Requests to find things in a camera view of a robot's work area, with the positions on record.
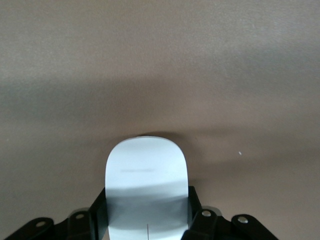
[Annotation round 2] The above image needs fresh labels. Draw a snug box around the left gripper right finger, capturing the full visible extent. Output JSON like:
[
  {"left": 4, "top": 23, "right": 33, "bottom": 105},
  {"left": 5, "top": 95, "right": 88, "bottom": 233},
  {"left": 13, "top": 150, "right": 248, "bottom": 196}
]
[{"left": 183, "top": 185, "right": 279, "bottom": 240}]

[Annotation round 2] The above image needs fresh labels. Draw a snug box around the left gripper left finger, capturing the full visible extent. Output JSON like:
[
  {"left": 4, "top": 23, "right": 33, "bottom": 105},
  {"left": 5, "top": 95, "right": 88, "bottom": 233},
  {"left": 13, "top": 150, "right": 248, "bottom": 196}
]
[{"left": 6, "top": 186, "right": 111, "bottom": 240}]

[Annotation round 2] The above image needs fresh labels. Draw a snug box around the white computer mouse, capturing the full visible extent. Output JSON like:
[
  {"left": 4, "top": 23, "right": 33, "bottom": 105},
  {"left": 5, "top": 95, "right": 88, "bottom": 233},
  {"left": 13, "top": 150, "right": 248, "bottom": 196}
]
[{"left": 104, "top": 135, "right": 189, "bottom": 240}]

